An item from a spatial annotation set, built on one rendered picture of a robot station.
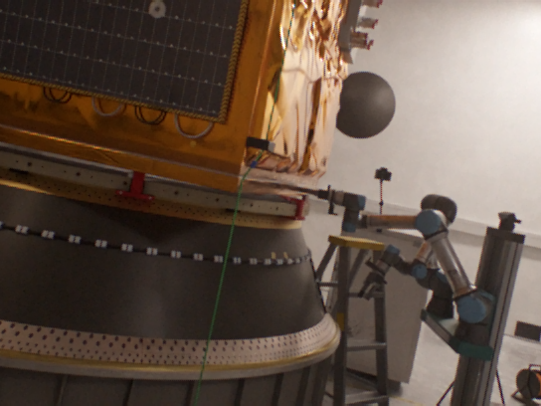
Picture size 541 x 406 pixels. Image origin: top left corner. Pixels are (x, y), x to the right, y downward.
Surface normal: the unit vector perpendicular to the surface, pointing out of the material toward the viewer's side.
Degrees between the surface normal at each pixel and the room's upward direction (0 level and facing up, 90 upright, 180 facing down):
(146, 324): 62
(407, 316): 90
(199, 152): 93
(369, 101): 90
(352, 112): 90
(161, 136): 101
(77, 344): 43
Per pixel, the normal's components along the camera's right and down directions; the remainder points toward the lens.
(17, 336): 0.20, -0.68
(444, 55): -0.14, 0.01
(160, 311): 0.46, -0.35
